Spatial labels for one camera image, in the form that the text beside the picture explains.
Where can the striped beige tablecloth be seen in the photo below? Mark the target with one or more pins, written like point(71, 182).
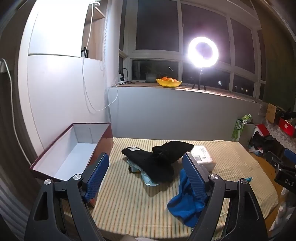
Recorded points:
point(138, 208)

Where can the white packet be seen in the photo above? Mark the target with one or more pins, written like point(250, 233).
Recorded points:
point(205, 155)

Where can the white power strip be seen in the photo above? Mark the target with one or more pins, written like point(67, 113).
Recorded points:
point(121, 81)

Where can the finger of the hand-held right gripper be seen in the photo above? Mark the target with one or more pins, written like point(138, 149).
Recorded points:
point(272, 158)

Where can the dark clothing pile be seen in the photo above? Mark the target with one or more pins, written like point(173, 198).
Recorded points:
point(261, 142)

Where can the white cabinet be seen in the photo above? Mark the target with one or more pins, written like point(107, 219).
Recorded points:
point(57, 81)

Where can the white plastic bag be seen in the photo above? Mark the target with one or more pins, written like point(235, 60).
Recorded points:
point(284, 208)

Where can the red bag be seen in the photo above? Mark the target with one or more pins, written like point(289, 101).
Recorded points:
point(263, 129)

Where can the light blue packet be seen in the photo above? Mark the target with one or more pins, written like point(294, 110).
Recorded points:
point(150, 182)

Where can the window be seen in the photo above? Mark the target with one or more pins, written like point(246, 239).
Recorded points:
point(157, 23)

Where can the small teal object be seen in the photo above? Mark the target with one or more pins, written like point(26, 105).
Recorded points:
point(249, 179)

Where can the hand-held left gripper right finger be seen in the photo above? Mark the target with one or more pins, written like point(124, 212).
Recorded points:
point(194, 177)

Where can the dark red cardboard box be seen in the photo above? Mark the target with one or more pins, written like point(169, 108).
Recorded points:
point(69, 157)

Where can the black tripod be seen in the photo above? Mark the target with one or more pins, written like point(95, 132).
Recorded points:
point(200, 76)

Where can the black bottle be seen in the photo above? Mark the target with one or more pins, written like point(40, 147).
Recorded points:
point(84, 52)

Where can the yellow fruit bowl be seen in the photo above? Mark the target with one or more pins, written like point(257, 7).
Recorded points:
point(168, 83)

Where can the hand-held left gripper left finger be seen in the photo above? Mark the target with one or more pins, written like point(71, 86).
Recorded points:
point(99, 176)

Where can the black glove with white label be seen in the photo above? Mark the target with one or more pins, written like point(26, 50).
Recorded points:
point(157, 169)

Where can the grey cardboard box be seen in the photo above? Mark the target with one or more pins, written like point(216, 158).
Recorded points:
point(248, 136)

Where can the green packet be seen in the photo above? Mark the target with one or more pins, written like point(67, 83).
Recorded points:
point(238, 129)

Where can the blue cloth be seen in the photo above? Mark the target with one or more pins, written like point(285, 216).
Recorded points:
point(182, 206)

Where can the brown cardboard box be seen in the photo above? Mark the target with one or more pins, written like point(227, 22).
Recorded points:
point(271, 113)

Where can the white lace cloth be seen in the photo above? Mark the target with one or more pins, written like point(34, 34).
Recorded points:
point(277, 137)

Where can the black knit glove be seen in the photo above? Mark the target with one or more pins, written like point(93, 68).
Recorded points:
point(175, 148)

